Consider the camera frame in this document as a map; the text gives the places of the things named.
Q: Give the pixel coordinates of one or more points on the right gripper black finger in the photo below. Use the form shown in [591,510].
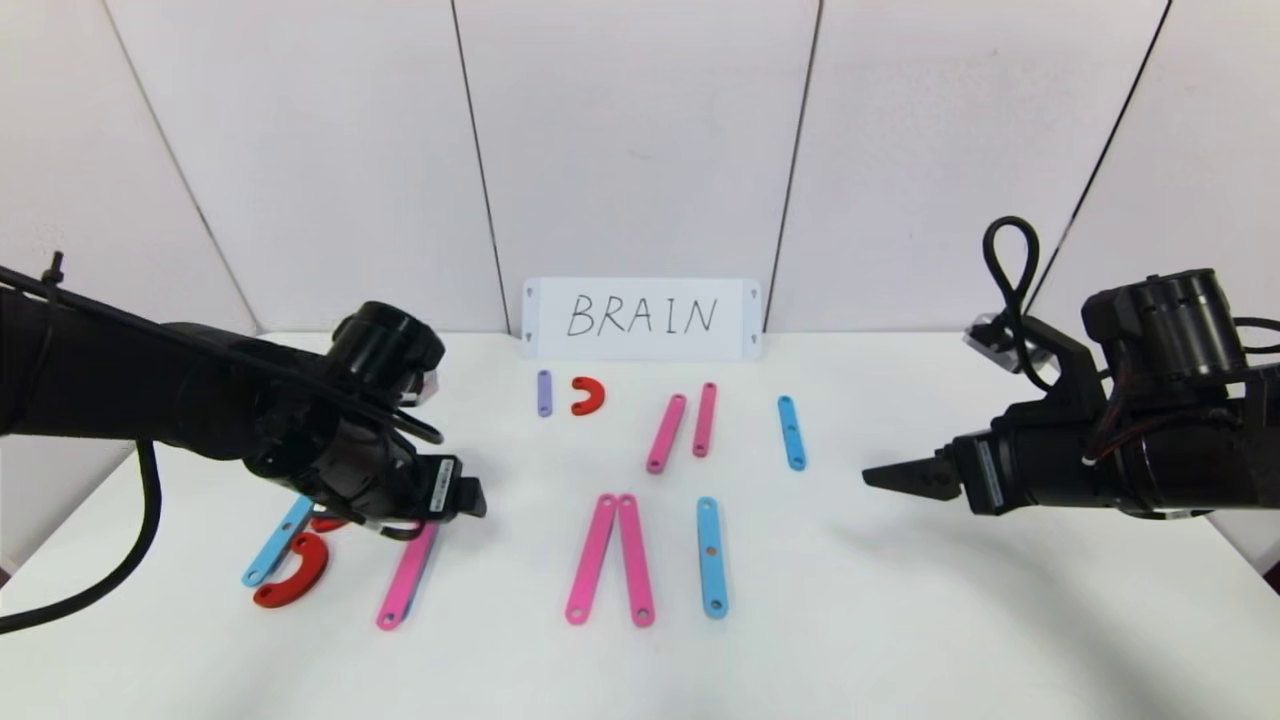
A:
[930,466]
[930,487]

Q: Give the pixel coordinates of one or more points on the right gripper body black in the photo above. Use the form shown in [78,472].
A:
[981,471]

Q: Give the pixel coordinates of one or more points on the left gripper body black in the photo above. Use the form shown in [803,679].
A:
[440,487]

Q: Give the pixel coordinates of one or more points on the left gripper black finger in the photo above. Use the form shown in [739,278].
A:
[465,510]
[474,493]

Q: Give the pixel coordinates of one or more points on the long pink bar with holes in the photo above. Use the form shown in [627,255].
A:
[405,580]
[591,560]
[636,560]
[666,434]

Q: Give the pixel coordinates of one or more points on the short purple bar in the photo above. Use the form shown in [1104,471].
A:
[545,394]

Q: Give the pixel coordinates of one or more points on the red C-shaped piece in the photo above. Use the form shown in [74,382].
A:
[328,524]
[312,575]
[598,395]

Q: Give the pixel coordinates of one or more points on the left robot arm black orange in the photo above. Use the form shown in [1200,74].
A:
[120,390]

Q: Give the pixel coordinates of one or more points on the white sign card reading BRAIN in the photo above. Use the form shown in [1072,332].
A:
[640,345]

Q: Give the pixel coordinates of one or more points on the short blue bar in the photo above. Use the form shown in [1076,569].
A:
[791,432]

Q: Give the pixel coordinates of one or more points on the long blue bar with holes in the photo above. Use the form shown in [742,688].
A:
[270,550]
[712,575]

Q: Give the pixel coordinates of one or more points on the short pink bar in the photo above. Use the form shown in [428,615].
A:
[705,420]

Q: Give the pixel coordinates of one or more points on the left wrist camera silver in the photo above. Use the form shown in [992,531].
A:
[422,388]

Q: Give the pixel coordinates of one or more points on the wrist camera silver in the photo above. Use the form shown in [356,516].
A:
[422,388]
[990,338]

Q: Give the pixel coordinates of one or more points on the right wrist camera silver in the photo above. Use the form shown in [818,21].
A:
[990,338]

